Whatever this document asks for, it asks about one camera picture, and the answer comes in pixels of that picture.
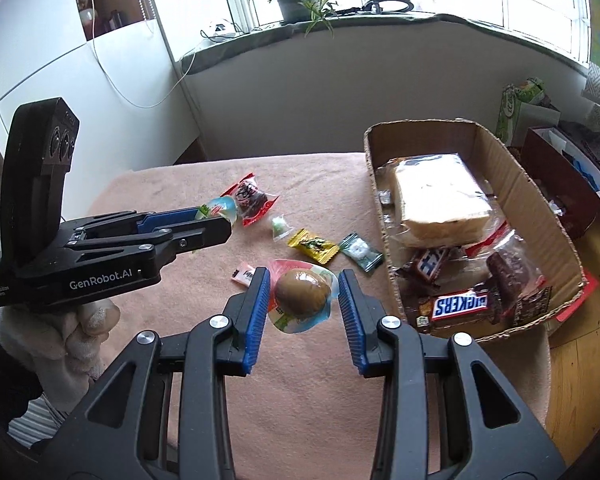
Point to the pink candy packet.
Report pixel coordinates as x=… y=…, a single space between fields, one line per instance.
x=242 y=274

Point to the green gift bag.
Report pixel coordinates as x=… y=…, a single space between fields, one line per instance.
x=517 y=110

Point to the red-wrapped chocolate cake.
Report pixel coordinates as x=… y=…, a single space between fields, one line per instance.
x=510 y=270
x=252 y=197

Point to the brown chocolate bar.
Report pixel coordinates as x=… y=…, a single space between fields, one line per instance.
x=460 y=307
x=430 y=262

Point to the person's left hand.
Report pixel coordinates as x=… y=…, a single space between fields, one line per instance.
x=65 y=350

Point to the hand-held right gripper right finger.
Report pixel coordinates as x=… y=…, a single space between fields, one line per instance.
x=351 y=320

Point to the yellow candy packet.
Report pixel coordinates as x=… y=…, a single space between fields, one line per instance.
x=312 y=246

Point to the cardboard box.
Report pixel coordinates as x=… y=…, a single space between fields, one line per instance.
x=530 y=185

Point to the small green jelly candy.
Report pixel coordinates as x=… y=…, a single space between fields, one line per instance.
x=280 y=225

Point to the packaged braised egg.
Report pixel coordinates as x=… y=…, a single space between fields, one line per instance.
x=300 y=292

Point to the white power adapter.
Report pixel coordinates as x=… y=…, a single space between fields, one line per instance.
x=220 y=27

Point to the packaged sliced bread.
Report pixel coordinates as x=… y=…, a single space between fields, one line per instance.
x=440 y=195

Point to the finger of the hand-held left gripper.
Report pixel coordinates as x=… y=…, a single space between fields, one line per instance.
x=200 y=235
x=170 y=217

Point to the green mint candy packet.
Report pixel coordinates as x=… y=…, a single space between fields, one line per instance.
x=360 y=251

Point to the white radiator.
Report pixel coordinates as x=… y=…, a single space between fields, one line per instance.
x=30 y=420

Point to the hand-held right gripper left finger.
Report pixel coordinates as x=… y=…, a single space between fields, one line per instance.
x=259 y=320

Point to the red flat box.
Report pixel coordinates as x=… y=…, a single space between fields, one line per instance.
x=580 y=300

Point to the maroon box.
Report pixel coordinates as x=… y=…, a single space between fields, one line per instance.
x=550 y=175

